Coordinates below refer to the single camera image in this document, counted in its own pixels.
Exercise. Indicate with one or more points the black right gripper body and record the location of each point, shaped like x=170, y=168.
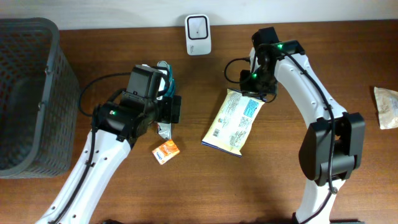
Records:
x=257, y=83

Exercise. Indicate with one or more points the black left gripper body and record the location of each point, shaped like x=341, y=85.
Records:
x=164, y=110

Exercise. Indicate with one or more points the teal mouthwash bottle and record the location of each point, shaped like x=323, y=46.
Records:
x=171, y=90

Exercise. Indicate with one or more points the silver triangular snack packet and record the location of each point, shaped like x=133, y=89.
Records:
x=164, y=130

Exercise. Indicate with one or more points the yellow snack bag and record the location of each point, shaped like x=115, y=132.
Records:
x=233, y=122

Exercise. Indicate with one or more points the orange white small box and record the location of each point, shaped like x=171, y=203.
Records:
x=165, y=151

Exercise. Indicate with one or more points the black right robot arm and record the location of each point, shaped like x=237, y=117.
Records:
x=333, y=144

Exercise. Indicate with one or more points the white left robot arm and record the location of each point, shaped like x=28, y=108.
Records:
x=116, y=125

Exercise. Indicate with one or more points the white barcode scanner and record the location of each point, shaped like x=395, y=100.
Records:
x=198, y=34

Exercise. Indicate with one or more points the grey plastic lattice basket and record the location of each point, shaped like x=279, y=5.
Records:
x=39, y=99

